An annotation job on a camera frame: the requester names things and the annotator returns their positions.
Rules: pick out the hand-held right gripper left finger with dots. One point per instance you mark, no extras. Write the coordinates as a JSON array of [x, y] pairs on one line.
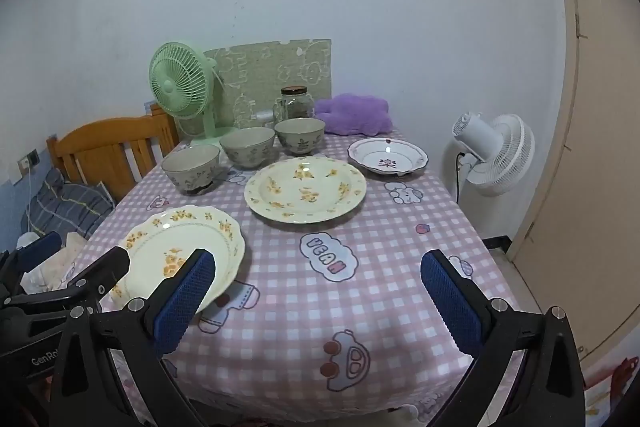
[[185, 302]]

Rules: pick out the wooden chair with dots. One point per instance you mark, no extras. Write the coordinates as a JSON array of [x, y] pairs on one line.
[[100, 142]]

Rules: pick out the pink checked tablecloth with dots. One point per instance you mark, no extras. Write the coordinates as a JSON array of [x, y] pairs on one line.
[[380, 267]]

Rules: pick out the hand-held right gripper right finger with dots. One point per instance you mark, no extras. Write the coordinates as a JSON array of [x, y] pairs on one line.
[[450, 302]]

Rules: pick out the grey floral ceramic bowl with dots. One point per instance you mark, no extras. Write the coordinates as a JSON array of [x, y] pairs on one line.
[[300, 137], [192, 172], [247, 149]]

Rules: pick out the large round yellow floral plate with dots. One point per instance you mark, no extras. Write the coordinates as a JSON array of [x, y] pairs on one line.
[[305, 192]]

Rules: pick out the white crumpled cloth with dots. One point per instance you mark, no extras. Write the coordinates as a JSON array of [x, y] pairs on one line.
[[50, 264]]

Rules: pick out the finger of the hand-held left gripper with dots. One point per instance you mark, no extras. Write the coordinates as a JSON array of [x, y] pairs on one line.
[[40, 249], [102, 272]]

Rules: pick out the cream wooden door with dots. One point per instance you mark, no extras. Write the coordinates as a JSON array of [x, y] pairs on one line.
[[600, 132]]

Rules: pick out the white red-rimmed plate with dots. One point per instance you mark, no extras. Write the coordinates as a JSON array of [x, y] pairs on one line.
[[387, 154]]

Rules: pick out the purple plush pillow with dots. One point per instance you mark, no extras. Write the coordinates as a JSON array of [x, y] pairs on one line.
[[352, 114]]

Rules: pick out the glass jar with dark lid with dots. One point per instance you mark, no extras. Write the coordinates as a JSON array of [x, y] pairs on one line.
[[297, 104]]

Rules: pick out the small white capped bottle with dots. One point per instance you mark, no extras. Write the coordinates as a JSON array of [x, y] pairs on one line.
[[264, 118]]

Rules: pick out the wall socket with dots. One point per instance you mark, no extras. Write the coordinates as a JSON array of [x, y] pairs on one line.
[[28, 161]]

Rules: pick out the green printed board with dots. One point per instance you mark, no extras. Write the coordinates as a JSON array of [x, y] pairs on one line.
[[270, 67]]

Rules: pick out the scalloped yellow floral plate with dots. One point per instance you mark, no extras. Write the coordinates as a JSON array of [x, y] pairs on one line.
[[165, 237]]

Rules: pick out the dark striped bedding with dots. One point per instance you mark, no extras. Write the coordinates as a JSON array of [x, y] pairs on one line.
[[65, 204]]

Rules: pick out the green desk fan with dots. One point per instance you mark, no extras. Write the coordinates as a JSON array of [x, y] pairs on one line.
[[177, 79]]

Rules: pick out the white standing fan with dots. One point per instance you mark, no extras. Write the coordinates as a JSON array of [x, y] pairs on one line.
[[492, 152]]

